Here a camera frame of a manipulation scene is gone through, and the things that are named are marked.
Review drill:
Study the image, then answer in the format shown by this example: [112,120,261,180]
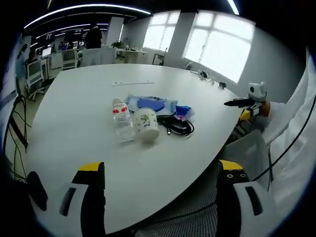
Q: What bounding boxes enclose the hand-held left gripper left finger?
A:
[31,161,107,237]

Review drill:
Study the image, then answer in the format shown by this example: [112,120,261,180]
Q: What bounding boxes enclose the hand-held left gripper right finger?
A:
[216,159,275,237]

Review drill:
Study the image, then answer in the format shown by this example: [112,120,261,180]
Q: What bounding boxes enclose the small blue pink packet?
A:
[173,104,196,122]

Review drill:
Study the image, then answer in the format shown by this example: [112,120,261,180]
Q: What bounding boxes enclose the black cable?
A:
[157,115,195,137]
[268,97,316,185]

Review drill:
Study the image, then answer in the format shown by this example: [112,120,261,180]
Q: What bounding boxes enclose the blue plastic package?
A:
[124,94,179,117]

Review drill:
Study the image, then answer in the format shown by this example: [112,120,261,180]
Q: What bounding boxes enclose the white paper cup green print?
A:
[133,108,160,145]

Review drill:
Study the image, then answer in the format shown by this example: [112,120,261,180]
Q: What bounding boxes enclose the clear plastic water bottle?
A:
[112,98,135,144]

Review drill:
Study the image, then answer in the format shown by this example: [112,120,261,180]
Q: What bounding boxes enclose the person's right hand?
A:
[261,100,272,117]

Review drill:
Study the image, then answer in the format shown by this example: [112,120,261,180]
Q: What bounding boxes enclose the grey mesh chair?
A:
[133,129,275,237]

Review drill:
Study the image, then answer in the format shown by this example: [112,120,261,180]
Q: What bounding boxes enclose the window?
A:
[184,12,256,84]
[142,11,181,51]

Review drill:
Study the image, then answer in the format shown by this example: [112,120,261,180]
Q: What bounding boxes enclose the person's white clothing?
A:
[268,48,316,224]

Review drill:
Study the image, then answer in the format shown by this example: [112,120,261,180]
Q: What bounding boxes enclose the white table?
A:
[26,63,247,235]

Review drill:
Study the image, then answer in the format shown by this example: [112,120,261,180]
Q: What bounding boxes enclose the white cabinet counter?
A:
[82,46,149,66]

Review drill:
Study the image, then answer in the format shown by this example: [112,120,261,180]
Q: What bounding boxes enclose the white office chair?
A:
[25,60,50,101]

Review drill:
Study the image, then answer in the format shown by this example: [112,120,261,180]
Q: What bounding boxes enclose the black cable on clothing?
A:
[268,97,316,185]

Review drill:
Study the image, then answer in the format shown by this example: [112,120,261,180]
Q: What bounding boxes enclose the black floor cables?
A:
[2,95,32,182]

